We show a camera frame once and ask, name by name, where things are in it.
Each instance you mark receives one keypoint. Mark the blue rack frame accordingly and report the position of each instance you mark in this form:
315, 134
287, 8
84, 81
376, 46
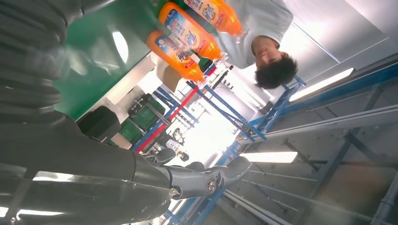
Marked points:
230, 113
280, 105

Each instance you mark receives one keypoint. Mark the green plastic crate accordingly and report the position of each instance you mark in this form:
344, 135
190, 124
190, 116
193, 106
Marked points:
146, 116

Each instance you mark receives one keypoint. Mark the ceiling light strip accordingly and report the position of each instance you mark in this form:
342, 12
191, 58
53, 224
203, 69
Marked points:
269, 157
323, 84

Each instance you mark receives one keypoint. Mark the green table mat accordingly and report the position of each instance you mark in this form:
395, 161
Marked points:
93, 62

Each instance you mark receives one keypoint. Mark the brown cardboard box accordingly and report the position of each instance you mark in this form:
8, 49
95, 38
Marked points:
169, 77

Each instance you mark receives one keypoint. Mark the red rack beam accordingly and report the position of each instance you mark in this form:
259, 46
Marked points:
168, 121

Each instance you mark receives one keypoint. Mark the person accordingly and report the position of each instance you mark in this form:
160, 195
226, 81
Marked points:
258, 24

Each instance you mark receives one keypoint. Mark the black carrying case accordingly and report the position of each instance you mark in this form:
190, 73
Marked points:
99, 124

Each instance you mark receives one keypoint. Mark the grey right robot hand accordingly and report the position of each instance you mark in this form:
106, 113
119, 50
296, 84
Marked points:
77, 174

